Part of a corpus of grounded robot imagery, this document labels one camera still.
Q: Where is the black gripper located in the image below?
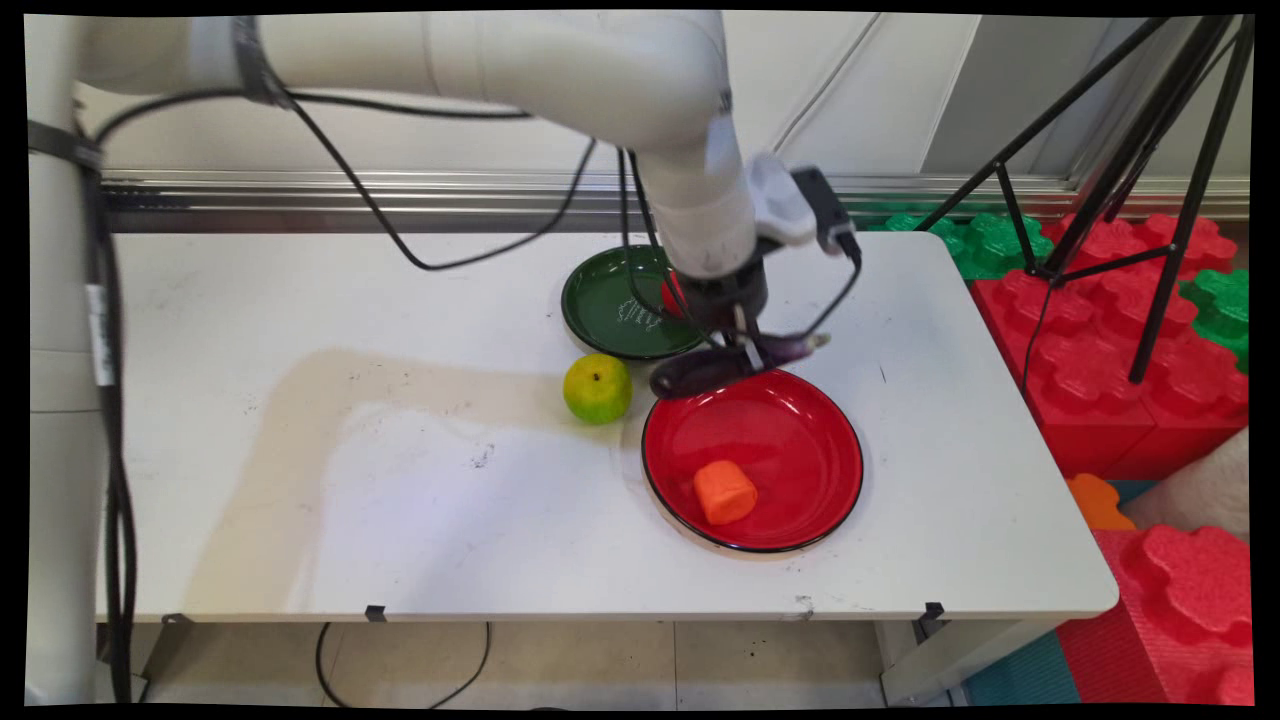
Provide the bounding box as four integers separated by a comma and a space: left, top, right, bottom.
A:
680, 258, 770, 373

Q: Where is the purple toy eggplant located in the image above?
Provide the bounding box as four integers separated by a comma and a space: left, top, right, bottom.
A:
649, 332, 832, 400

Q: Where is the red round plate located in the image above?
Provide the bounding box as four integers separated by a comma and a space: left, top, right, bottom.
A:
641, 367, 865, 554

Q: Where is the dark green round plate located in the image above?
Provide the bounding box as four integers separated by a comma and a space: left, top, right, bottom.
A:
561, 245, 713, 362

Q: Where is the orange toy carrot piece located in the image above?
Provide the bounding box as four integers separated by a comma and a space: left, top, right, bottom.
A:
693, 459, 759, 526

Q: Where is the green yellow toy apple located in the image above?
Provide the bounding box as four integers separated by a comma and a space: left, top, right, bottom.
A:
562, 353, 633, 425

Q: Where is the green foam block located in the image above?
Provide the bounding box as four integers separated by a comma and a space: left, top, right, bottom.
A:
880, 211, 1055, 282
1180, 267, 1251, 374

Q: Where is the orange foam block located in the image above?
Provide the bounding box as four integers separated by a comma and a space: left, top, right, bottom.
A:
1066, 473, 1137, 532

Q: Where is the teal foam mat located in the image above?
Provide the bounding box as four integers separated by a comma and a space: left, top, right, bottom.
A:
964, 630, 1083, 707

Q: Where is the white support column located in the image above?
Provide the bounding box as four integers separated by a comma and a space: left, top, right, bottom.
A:
25, 15, 103, 707

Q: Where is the black camera cable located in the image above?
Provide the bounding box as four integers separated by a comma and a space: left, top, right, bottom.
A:
615, 148, 864, 346

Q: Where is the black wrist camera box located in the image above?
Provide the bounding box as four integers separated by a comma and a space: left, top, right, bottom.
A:
790, 167, 862, 264

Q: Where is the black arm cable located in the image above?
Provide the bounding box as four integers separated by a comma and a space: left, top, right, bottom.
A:
93, 88, 601, 272

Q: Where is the aluminium wall rail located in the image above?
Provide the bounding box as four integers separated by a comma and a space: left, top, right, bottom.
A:
100, 168, 1251, 237

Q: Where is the black floor cable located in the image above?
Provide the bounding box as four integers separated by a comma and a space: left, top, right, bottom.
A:
315, 622, 492, 710

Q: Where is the black camera tripod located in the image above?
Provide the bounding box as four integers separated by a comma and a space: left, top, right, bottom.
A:
915, 15, 1256, 386

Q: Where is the black cable bundle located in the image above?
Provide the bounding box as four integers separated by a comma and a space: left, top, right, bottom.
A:
82, 150, 138, 704

